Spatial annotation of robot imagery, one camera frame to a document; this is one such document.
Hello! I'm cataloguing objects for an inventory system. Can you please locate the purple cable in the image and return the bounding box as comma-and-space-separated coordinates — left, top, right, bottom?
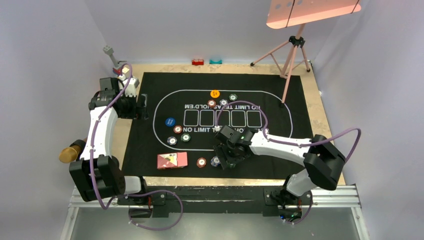
90, 62, 184, 232
214, 100, 362, 226

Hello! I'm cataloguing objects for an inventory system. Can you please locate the teal small block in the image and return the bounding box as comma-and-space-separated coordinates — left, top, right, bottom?
209, 58, 223, 65

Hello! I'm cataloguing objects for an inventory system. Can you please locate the blue poker chip stack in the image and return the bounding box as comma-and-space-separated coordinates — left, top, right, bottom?
210, 156, 221, 167

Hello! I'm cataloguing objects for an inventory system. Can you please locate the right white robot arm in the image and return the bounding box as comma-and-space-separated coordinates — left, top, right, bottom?
214, 125, 346, 204

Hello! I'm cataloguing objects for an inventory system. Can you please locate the green poker chip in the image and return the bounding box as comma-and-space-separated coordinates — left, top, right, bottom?
228, 93, 238, 102
180, 133, 191, 142

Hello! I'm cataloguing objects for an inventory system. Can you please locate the pink music stand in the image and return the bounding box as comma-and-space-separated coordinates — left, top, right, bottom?
250, 0, 362, 104

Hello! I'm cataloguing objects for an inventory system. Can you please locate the orange round button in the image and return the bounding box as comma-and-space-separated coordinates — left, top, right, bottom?
210, 89, 221, 99

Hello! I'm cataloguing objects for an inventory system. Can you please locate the green poker chip top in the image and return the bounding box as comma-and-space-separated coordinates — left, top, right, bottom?
228, 93, 238, 102

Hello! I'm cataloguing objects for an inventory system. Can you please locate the red small block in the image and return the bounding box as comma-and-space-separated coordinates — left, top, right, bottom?
191, 58, 205, 66

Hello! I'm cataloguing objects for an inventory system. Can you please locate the black poker table mat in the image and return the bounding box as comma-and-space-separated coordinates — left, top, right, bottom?
122, 72, 314, 179

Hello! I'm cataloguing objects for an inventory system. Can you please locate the red poker chip stack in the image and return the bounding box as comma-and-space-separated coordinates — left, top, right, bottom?
196, 157, 207, 168

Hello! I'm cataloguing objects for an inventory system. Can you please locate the blue poker chip top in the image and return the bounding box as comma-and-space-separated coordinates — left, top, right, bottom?
219, 99, 228, 106

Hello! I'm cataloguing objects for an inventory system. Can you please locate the gold microphone on stand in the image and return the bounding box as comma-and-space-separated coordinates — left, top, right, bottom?
58, 138, 87, 164

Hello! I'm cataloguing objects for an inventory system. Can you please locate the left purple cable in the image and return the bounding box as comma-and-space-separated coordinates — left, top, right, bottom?
90, 62, 184, 232

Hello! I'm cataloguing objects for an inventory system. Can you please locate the red poker chip top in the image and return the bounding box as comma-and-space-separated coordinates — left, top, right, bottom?
207, 99, 217, 108

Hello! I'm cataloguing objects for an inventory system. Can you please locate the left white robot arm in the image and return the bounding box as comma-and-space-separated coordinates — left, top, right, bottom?
69, 74, 149, 205

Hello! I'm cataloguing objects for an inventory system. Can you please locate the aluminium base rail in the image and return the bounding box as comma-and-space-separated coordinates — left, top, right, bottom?
60, 186, 370, 240

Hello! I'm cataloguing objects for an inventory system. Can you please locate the pink playing card box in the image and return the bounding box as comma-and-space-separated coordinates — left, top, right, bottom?
157, 152, 188, 170

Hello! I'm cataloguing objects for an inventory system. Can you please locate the colourful toy block train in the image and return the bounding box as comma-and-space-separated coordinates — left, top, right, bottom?
112, 66, 130, 76

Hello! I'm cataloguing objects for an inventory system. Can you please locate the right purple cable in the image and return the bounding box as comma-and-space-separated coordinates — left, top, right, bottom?
214, 100, 362, 226

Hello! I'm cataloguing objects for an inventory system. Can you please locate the blue round dealer button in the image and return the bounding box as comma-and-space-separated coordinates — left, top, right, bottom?
165, 117, 176, 127

